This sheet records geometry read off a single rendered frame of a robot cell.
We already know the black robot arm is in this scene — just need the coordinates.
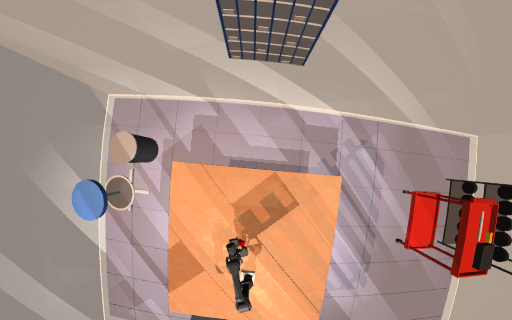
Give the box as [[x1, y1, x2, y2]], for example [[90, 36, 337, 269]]
[[225, 242, 254, 313]]

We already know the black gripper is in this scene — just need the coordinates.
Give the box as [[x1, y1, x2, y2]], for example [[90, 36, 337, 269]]
[[229, 238, 243, 265]]

